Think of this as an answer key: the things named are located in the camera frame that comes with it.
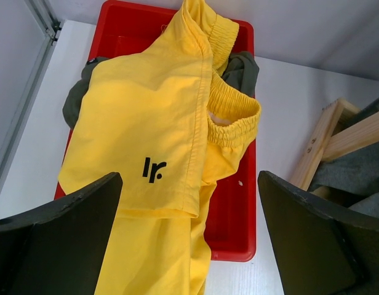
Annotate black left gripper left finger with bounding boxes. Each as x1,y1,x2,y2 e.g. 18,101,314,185
0,173,122,294

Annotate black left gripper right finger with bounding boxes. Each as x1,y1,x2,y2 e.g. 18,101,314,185
258,171,379,294

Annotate yellow shorts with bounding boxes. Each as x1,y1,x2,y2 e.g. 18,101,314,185
58,1,261,294

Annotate olive green shorts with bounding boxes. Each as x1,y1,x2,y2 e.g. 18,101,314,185
62,51,259,129

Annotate grey shorts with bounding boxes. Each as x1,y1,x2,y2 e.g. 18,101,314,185
309,93,379,219

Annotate wooden clothes rack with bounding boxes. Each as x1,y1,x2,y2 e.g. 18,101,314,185
289,98,379,191

